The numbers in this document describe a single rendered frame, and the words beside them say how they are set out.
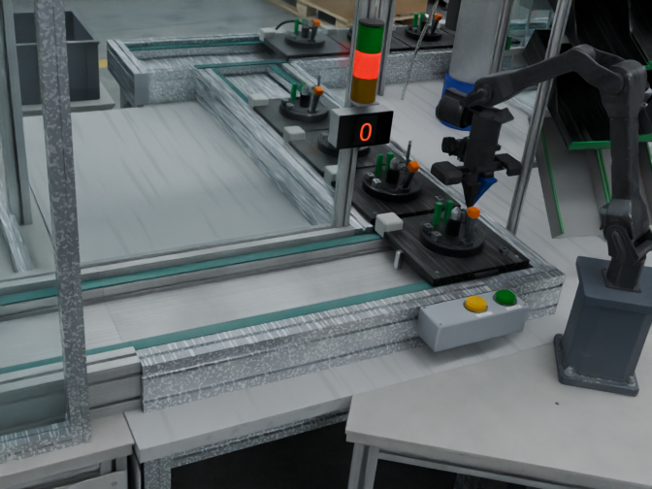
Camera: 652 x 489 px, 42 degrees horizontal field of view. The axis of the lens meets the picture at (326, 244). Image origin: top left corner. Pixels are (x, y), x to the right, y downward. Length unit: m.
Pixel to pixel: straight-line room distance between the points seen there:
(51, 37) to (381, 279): 0.91
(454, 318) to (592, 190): 0.53
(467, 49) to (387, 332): 1.25
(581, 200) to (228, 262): 0.79
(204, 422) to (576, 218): 0.93
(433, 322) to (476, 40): 1.24
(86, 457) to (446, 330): 0.66
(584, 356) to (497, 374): 0.16
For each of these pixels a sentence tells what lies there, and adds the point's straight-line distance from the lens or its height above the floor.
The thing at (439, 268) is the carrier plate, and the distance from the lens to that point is 1.71.
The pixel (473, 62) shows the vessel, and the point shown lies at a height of 1.08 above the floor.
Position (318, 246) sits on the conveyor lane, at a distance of 1.77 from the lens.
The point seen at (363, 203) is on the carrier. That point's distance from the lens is 1.92.
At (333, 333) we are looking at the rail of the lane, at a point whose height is 0.94.
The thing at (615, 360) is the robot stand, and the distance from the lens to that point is 1.66.
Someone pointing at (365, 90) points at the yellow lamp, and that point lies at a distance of 1.66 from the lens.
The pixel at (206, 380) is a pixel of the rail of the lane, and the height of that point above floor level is 0.90.
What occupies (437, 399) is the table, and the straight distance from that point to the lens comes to 1.56.
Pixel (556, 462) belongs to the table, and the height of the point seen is 0.86.
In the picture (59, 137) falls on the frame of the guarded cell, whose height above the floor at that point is 1.39.
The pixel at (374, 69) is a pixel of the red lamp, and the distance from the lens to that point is 1.65.
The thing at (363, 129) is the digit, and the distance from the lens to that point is 1.69.
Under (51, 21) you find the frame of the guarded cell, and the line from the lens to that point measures 1.09.
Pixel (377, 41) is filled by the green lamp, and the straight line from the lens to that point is 1.63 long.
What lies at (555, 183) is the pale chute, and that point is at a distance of 1.92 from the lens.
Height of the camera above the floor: 1.84
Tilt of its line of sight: 30 degrees down
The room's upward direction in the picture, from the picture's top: 6 degrees clockwise
